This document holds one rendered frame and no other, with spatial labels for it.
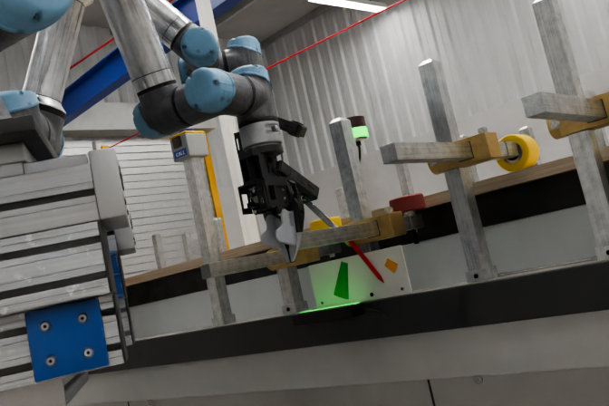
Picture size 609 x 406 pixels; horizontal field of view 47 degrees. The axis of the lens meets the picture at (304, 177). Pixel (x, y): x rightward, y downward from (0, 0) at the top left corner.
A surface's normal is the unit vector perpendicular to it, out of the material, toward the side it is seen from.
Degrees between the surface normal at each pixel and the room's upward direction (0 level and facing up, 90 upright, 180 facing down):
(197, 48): 90
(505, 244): 90
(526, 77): 90
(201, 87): 89
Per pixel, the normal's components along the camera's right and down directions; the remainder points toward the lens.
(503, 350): -0.65, 0.04
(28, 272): 0.22, -0.18
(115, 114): 0.66, -0.24
